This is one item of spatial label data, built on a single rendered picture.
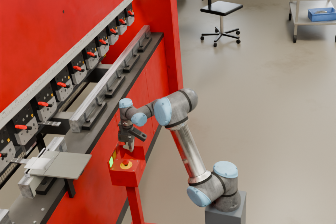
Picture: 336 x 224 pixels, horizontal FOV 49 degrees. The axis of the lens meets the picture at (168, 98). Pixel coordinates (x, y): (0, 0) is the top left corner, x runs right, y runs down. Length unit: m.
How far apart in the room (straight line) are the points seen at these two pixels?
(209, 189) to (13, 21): 1.16
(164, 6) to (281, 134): 1.67
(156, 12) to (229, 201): 2.32
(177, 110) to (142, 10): 2.25
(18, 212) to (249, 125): 2.49
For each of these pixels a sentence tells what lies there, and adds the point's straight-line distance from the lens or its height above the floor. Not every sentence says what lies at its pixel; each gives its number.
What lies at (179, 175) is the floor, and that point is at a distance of 3.28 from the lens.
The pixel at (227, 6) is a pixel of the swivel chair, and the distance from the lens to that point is 5.68.
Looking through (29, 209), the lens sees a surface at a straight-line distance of 2.03.
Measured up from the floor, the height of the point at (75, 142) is 0.88.
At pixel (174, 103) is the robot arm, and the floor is 1.35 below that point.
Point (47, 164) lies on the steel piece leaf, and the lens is 2.04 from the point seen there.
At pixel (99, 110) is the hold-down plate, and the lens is 2.55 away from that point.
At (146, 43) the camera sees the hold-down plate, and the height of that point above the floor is 0.90.
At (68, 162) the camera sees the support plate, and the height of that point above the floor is 1.00.
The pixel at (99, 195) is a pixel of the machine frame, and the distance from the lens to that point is 2.50.
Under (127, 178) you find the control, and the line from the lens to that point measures 2.24.
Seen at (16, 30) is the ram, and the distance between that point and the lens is 1.85.
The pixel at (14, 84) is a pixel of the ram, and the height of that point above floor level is 1.47.
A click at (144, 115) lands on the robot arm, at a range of 2.00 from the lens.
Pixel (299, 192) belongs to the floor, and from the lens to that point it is 3.19.
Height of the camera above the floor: 2.21
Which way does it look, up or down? 31 degrees down
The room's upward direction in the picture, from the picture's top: 6 degrees counter-clockwise
